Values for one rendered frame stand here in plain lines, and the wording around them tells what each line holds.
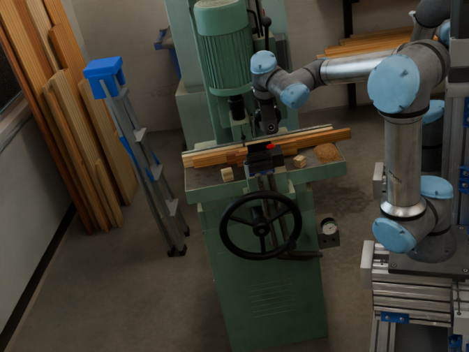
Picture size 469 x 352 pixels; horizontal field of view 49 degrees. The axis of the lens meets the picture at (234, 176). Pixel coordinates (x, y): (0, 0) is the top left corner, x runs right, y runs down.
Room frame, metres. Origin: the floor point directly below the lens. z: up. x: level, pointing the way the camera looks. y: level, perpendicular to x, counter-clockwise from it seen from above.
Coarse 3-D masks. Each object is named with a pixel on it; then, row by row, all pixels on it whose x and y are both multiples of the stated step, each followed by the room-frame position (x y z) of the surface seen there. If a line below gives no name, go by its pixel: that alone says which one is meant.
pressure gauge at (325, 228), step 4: (324, 220) 1.56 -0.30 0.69; (328, 220) 1.55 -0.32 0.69; (332, 220) 1.55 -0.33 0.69; (320, 224) 1.57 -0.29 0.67; (324, 224) 1.54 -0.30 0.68; (328, 224) 1.55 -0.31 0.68; (332, 224) 1.55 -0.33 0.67; (336, 224) 1.54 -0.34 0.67; (324, 228) 1.55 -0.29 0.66; (328, 228) 1.55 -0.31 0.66; (332, 228) 1.55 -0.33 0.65; (336, 228) 1.55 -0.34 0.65; (324, 232) 1.54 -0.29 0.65; (328, 232) 1.55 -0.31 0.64; (332, 232) 1.55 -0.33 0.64
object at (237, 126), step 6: (246, 114) 1.80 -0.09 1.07; (234, 120) 1.77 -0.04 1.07; (240, 120) 1.76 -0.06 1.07; (246, 120) 1.75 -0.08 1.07; (234, 126) 1.73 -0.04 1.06; (240, 126) 1.73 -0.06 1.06; (246, 126) 1.73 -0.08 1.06; (234, 132) 1.73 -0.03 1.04; (240, 132) 1.73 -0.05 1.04; (246, 132) 1.73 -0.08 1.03; (252, 132) 1.74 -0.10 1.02; (234, 138) 1.73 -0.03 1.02; (240, 138) 1.73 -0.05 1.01; (246, 138) 1.73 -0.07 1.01
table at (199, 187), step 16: (288, 160) 1.69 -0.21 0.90; (192, 176) 1.71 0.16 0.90; (208, 176) 1.69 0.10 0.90; (240, 176) 1.64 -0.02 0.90; (288, 176) 1.61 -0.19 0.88; (304, 176) 1.61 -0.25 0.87; (320, 176) 1.61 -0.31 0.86; (336, 176) 1.61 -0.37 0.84; (192, 192) 1.61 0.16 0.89; (208, 192) 1.61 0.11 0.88; (224, 192) 1.61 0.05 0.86; (240, 192) 1.61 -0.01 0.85
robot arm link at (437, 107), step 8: (432, 104) 1.63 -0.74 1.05; (440, 104) 1.61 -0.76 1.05; (432, 112) 1.58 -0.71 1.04; (440, 112) 1.57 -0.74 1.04; (424, 120) 1.58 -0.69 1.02; (432, 120) 1.57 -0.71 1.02; (440, 120) 1.57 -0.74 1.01; (424, 128) 1.58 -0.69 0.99; (432, 128) 1.57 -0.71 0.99; (440, 128) 1.56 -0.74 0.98; (424, 136) 1.58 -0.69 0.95; (432, 136) 1.57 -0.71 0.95; (440, 136) 1.57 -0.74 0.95; (424, 144) 1.58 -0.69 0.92; (432, 144) 1.57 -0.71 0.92
